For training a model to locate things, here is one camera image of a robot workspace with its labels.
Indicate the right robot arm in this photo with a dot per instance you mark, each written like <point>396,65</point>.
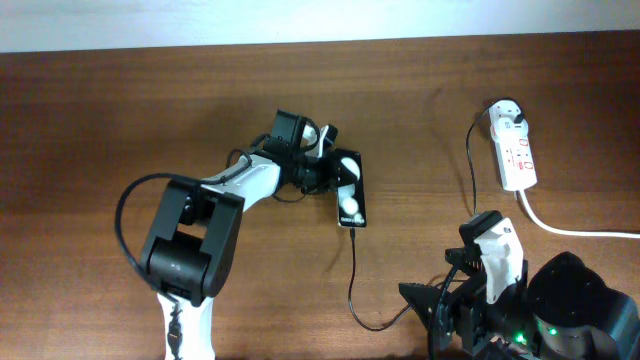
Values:
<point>566,311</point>

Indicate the white charger adapter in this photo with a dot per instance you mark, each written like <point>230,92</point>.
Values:
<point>505,128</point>

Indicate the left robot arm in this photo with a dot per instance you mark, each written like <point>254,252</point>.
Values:
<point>189,250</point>

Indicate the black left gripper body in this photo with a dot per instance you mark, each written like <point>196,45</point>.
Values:
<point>316,173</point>

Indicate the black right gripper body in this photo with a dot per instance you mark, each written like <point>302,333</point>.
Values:
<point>501,319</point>

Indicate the white power strip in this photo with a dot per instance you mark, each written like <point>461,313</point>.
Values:
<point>514,156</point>

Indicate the black Galaxy flip phone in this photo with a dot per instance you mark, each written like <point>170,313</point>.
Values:
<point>350,190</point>

